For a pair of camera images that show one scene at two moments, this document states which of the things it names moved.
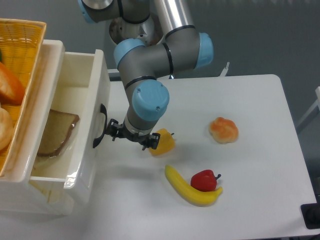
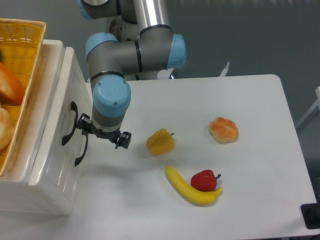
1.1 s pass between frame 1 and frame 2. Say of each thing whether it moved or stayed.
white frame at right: stayed
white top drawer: moved
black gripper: moved
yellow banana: stayed
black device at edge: stayed
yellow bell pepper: stayed
